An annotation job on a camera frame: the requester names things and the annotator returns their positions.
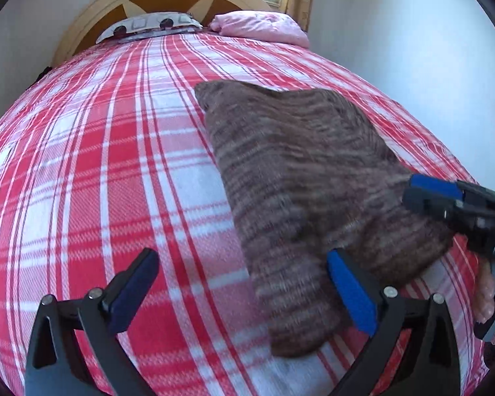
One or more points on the brown knit sweater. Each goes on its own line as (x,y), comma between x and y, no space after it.
(297,173)

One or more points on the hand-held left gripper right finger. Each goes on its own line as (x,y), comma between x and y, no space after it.
(352,293)

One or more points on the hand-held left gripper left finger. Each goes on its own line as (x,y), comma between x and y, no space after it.
(136,284)

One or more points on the grey patterned pillow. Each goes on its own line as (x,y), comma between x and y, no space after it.
(148,22)

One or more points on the person's right hand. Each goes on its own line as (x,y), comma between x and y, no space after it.
(486,293)

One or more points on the cream wooden headboard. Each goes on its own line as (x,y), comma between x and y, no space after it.
(107,4)

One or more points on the red plaid blanket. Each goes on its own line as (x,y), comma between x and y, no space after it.
(86,173)

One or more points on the pink pillow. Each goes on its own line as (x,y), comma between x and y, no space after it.
(260,27)

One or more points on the small black object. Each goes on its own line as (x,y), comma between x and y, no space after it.
(44,73)

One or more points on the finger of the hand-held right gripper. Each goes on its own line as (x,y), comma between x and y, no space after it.
(427,206)
(435,187)

